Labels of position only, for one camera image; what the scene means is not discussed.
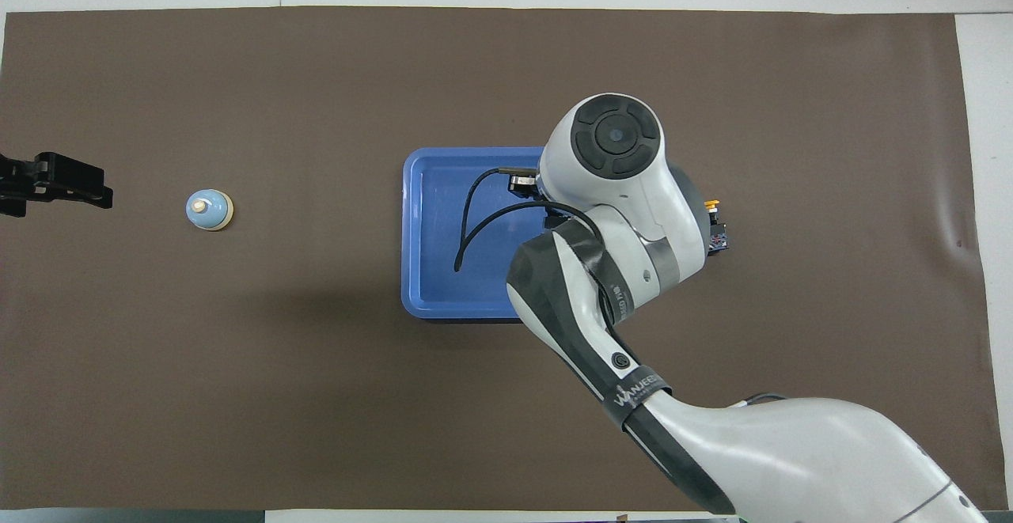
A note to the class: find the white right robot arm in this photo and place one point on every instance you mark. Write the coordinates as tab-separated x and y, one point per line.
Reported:
791	452

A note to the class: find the blue plastic tray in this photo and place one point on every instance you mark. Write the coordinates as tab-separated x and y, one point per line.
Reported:
431	230

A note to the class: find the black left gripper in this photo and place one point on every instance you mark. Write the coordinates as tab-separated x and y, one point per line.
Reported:
17	179

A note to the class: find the light blue call bell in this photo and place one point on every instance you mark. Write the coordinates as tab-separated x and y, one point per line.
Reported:
207	211

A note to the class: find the brown table mat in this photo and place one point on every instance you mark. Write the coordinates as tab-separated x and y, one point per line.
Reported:
237	396

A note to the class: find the yellow push button switch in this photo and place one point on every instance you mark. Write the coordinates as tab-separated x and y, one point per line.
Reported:
717	236

